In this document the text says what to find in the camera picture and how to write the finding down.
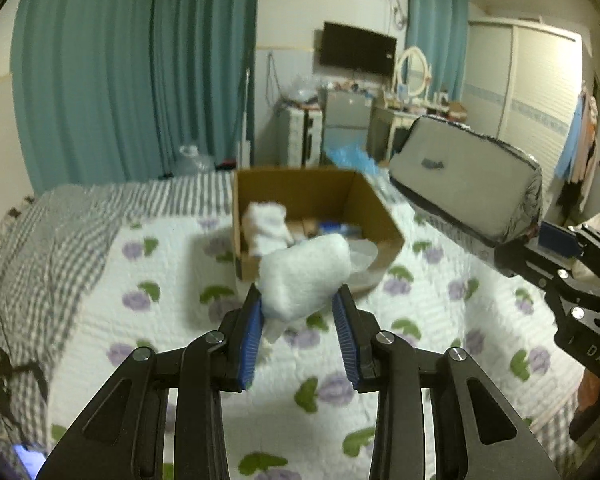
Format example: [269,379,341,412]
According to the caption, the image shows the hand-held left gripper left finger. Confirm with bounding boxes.
[37,284,266,480]

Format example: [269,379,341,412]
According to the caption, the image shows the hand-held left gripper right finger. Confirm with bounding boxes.
[331,285,557,480]

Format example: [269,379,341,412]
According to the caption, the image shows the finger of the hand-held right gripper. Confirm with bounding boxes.
[539,221,600,281]
[492,242,600,322]

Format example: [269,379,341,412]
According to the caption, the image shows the grey zip pouch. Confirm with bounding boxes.
[389,115,545,249]

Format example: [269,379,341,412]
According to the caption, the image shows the brown cardboard box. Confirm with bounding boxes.
[231,166,406,295]

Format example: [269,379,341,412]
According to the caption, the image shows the clear plastic bag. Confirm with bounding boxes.
[347,239,381,277]

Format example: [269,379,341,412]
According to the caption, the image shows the floral white quilt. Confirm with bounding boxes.
[47,174,590,480]

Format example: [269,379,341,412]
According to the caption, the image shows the hanging clothes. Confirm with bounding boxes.
[555,84,600,211]

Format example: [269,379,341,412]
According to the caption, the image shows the white fluffy cloth bundle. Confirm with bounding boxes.
[242,202,294,259]

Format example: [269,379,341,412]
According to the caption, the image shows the white sliding wardrobe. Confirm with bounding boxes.
[462,19,590,181]

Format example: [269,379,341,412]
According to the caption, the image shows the blue plastic bag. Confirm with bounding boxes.
[327,144,382,172]

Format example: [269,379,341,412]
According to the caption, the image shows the clear water jug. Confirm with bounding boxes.
[172,145,216,177]

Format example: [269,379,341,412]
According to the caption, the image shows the white vanity desk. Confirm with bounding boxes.
[370,100,422,162]

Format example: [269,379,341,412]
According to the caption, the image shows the white storage cabinet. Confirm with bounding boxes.
[275,105,307,166]

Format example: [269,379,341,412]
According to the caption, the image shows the grey gingham bed sheet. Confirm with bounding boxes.
[0,170,236,480]

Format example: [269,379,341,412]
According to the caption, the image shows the small silver fridge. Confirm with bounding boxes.
[322,91,373,158]

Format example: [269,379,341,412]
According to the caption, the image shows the oval white vanity mirror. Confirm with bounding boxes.
[394,46,432,103]

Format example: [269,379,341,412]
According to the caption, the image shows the narrow teal curtain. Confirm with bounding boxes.
[405,0,470,106]

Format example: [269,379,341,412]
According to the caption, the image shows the smartphone with lit screen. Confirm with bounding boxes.
[14,444,49,479]

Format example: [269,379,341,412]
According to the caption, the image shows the wide teal curtain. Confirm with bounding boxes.
[10,0,261,196]

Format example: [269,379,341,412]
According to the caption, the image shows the black wall television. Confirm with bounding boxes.
[319,21,398,76]

